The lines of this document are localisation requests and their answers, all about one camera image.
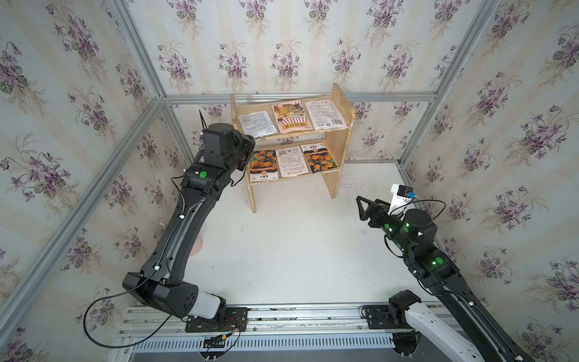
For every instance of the white text seed bag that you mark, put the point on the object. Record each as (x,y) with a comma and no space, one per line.
(257,124)

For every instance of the white barcode seed bag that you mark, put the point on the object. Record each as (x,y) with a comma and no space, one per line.
(325,115)

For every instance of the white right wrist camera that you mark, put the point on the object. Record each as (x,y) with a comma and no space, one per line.
(401,194)

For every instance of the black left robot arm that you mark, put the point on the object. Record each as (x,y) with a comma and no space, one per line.
(160,282)

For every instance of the orange flower seed bag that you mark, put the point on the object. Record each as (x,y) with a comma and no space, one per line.
(318,157)
(263,166)

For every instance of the white label seed bag middle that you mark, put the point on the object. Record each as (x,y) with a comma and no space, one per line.
(291,162)

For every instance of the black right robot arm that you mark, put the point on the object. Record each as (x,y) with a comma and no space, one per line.
(413,233)

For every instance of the colourful popcorn seed bag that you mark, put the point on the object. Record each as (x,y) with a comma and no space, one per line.
(290,116)

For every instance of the orange flower seed bag right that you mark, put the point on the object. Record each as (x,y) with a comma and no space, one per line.
(318,157)

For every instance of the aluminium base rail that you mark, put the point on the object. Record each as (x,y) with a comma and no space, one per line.
(295,327)

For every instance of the wooden two-tier shelf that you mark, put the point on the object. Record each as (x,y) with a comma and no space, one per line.
(336,141)

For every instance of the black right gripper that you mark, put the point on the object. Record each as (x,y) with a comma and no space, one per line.
(383,211)

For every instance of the orange flower seed bag left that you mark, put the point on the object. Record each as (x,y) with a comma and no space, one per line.
(263,166)

